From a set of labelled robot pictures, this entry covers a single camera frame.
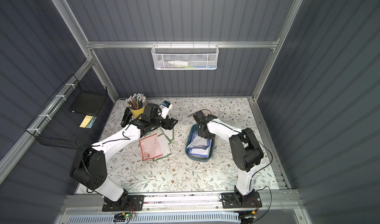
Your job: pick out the yellow sticky note pad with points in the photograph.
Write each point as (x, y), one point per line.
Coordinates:
(86, 121)

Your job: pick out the black notebook in basket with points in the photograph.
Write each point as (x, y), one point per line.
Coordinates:
(87, 103)

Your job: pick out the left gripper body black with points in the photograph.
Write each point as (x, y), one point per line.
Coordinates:
(166, 122)

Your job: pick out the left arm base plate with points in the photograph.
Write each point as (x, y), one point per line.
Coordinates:
(126, 203)

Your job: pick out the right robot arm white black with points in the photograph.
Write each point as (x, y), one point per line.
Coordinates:
(245, 148)

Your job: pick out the black stapler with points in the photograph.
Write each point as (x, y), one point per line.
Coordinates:
(126, 117)

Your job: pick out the red bordered stationery paper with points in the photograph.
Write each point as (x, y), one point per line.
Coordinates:
(150, 147)

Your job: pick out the teal plastic storage box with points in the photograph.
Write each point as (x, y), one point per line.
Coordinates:
(196, 129)

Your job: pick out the yellow pencil cup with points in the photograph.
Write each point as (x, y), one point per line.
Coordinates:
(137, 112)

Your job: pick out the blue bordered stationery paper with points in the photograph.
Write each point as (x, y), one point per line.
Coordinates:
(199, 142)

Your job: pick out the bundle of pencils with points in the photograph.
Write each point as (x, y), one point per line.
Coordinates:
(136, 101)

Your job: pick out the black wire wall basket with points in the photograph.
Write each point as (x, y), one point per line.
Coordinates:
(58, 127)

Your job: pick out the white wire mesh basket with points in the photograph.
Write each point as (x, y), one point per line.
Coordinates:
(199, 58)

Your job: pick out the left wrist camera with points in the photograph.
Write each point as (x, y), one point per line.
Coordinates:
(166, 106)

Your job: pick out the green floral stationery paper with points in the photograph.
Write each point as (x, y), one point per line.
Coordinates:
(169, 134)

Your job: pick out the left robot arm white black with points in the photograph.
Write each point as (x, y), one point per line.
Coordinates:
(89, 165)

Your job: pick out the small green circuit board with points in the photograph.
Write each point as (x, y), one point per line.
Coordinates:
(123, 217)

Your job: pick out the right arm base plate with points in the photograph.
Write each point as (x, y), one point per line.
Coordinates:
(235, 200)

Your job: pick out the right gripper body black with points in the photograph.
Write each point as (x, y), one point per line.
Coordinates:
(204, 132)

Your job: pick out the white perforated cable tray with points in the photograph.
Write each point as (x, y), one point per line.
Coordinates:
(159, 218)

